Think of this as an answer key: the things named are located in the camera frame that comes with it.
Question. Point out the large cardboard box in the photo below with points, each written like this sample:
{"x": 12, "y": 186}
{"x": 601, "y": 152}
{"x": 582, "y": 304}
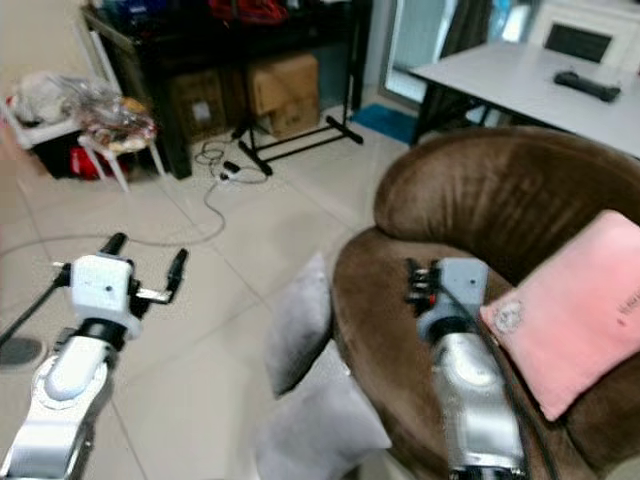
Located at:
{"x": 285, "y": 92}

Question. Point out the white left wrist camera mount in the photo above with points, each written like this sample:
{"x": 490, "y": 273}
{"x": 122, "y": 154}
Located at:
{"x": 102, "y": 285}

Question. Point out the white framed black panel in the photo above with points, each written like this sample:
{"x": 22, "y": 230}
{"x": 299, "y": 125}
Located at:
{"x": 578, "y": 42}

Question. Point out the white stool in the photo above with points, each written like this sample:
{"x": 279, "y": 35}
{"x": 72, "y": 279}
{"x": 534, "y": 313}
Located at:
{"x": 50, "y": 135}

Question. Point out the red item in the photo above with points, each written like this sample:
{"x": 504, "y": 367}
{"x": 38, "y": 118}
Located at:
{"x": 90, "y": 163}

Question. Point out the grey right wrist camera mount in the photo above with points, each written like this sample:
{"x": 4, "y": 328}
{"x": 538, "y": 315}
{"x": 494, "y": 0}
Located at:
{"x": 460, "y": 285}

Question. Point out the pink pillow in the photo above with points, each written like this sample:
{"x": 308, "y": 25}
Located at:
{"x": 570, "y": 310}

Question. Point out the brown round sofa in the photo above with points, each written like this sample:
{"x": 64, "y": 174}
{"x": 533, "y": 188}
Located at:
{"x": 390, "y": 340}

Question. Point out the blue floor mat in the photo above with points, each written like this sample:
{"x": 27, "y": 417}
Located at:
{"x": 382, "y": 122}

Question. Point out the black desk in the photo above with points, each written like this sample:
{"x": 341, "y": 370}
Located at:
{"x": 160, "y": 45}

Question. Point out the blue box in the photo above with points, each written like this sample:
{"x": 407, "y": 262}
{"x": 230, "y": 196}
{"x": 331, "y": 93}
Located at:
{"x": 138, "y": 8}

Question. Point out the grey slipper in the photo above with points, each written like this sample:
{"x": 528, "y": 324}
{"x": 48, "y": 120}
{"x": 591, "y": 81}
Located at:
{"x": 18, "y": 351}

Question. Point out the grey pillow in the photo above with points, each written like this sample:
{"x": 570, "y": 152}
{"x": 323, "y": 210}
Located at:
{"x": 320, "y": 435}
{"x": 300, "y": 320}

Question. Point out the black floor stand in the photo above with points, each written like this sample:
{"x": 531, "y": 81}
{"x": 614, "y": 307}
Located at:
{"x": 300, "y": 140}

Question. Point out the red bundle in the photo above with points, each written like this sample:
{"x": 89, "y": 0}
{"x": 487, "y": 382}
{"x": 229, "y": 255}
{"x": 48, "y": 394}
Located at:
{"x": 248, "y": 10}

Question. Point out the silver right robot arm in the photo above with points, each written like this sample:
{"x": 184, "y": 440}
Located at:
{"x": 480, "y": 410}

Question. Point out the glass door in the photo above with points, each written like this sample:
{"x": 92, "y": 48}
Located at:
{"x": 420, "y": 45}

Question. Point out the white plastic bag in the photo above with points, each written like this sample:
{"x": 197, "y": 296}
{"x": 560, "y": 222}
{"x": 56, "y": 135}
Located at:
{"x": 38, "y": 98}

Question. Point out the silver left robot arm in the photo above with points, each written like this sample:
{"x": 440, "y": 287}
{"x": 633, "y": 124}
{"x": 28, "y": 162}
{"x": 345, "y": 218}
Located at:
{"x": 65, "y": 400}

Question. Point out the small cardboard box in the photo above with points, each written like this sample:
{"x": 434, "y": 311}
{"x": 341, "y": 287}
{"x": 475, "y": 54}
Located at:
{"x": 198, "y": 105}

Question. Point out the black flat device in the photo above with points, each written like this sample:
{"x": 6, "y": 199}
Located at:
{"x": 586, "y": 86}

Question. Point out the clear plastic bag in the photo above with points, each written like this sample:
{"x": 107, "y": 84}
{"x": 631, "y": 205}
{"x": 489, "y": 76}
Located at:
{"x": 105, "y": 112}

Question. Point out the white table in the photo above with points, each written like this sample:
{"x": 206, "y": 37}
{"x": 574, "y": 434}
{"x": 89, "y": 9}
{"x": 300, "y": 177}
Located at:
{"x": 500, "y": 85}

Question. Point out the white power strip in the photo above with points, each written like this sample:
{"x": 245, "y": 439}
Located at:
{"x": 233, "y": 172}

